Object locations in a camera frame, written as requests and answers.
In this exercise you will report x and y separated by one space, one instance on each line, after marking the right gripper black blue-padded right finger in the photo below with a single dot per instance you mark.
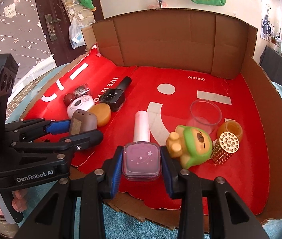
229 216

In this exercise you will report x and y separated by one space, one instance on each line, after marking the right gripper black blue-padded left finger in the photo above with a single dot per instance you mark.
54 216

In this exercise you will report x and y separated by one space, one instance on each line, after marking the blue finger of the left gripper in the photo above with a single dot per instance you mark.
53 126

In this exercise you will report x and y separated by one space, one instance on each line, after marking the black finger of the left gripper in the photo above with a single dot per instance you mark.
81 140

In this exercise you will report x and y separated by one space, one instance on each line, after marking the brown compact case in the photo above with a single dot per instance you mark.
82 121

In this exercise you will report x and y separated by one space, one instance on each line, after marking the green hooded bear figurine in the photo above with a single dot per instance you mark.
190 145

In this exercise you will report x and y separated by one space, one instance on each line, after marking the white pink round case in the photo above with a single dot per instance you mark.
80 103

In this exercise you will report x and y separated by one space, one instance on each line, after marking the amber round lid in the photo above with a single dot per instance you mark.
103 113

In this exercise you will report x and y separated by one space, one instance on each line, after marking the purple nail polish bottle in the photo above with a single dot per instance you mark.
141 158

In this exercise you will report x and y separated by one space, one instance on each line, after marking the glittery perfume bottle red cap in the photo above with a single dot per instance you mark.
82 90

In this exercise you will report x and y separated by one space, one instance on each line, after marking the gold studded cylinder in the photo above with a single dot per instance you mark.
226 146

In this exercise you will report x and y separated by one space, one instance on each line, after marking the black smartwatch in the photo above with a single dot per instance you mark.
115 97

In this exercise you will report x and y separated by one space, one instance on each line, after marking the clear glass cup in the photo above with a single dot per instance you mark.
205 115

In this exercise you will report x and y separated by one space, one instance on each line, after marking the amber round holder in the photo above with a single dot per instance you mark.
232 127

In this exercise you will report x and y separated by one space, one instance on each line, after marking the teal blanket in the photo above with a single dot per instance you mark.
119 225

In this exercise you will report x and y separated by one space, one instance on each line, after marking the red-lined cardboard box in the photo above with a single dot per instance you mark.
174 57

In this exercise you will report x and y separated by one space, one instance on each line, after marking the white plastic bag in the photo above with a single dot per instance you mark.
75 34

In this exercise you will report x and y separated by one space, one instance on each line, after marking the dark brown door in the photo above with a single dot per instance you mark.
55 25

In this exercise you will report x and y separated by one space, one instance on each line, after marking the green plush toy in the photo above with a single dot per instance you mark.
88 4

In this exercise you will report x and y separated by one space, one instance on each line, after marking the beige hanging door organizer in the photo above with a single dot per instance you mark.
75 10

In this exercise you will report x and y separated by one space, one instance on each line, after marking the black side table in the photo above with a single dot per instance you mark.
271 62

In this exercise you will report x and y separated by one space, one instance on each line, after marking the pink pig plush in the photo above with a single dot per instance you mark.
157 5

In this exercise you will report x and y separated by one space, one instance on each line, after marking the wall mirror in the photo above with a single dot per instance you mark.
270 23

